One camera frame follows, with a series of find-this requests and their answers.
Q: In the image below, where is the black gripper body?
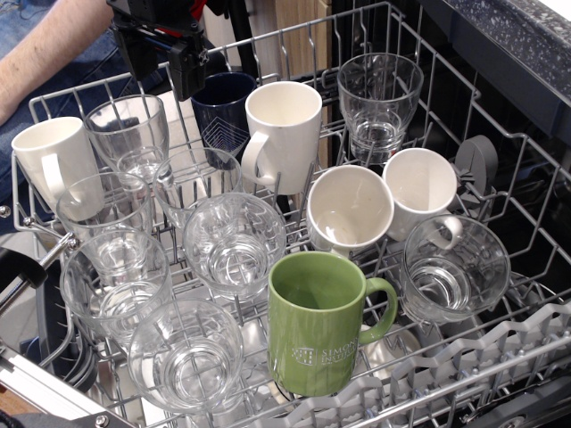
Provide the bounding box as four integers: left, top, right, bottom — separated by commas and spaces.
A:
106, 0, 204, 47

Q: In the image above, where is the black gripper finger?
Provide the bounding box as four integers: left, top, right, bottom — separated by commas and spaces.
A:
168, 38, 209, 101
112, 24, 158, 81

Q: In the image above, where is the green ceramic mug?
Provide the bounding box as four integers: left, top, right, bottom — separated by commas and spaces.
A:
268, 251, 398, 397

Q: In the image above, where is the person forearm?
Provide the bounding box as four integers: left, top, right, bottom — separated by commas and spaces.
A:
1, 1, 113, 123

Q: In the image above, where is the dark blue mug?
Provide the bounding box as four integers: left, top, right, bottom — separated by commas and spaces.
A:
191, 71, 257, 162

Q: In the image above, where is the tall white mug centre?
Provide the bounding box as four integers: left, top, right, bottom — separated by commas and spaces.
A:
241, 81, 322, 195

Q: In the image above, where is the tall white mug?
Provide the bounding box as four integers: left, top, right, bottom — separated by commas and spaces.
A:
241, 81, 322, 195
12, 117, 98, 210

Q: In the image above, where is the tall white mug left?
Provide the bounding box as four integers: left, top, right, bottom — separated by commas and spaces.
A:
12, 117, 98, 210

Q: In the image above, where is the clear glass back left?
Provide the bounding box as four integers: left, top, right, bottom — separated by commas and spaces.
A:
84, 95, 170, 184

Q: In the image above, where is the clear glass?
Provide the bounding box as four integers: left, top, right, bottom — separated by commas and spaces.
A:
337, 53, 424, 166
152, 148, 243, 229
60, 229, 172, 349
128, 298, 244, 414
183, 193, 286, 301
56, 171, 153, 292
84, 95, 170, 184

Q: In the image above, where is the clear glass behind centre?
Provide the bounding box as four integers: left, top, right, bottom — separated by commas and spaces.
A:
152, 148, 243, 229

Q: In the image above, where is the clear glass middle left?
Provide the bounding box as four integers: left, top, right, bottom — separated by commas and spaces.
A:
56, 171, 153, 292

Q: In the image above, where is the clear glass back right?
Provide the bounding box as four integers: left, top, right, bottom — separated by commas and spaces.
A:
337, 53, 424, 166

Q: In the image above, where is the white cup tilted centre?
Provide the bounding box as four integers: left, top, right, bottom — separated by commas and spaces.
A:
306, 165, 394, 257

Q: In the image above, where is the clear glass front left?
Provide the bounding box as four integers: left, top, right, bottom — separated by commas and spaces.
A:
60, 229, 172, 349

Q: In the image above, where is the black clamp with metal rod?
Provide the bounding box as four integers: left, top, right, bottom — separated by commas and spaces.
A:
1, 233, 79, 316

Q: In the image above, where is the white cup right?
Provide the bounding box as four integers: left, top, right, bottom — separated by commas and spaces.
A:
383, 148, 463, 250

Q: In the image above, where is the grey plastic rack wheel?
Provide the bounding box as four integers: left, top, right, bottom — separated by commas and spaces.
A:
454, 135, 499, 195

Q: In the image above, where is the clear glass cup right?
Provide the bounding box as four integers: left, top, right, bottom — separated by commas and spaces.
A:
400, 214, 511, 325

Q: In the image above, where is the dark speckled countertop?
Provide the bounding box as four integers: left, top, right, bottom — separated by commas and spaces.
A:
448, 1, 570, 102

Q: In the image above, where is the grey wire dishwasher rack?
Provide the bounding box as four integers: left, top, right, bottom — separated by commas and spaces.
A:
21, 2, 570, 427

